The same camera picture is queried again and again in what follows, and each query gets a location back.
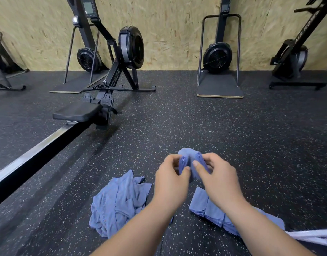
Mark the person's left hand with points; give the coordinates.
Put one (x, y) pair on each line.
(171, 184)

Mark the person's right hand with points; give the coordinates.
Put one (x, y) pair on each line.
(219, 181)

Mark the plain blue towel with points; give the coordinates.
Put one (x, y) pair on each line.
(193, 156)

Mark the blue towel pile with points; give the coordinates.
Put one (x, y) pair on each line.
(115, 202)

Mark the white perforated metal rack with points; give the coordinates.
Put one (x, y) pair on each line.
(313, 236)

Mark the person's right forearm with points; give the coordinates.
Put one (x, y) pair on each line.
(267, 232)

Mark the person's left forearm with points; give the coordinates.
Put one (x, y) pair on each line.
(137, 232)

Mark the black ski trainer wooden-edged platform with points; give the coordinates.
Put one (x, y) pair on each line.
(218, 58)

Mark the black upright exercise machine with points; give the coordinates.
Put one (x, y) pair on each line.
(290, 58)

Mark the black ski trainer grey platform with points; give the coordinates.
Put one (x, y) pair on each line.
(86, 58)

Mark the black rowing machine with rail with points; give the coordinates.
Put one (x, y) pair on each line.
(54, 133)

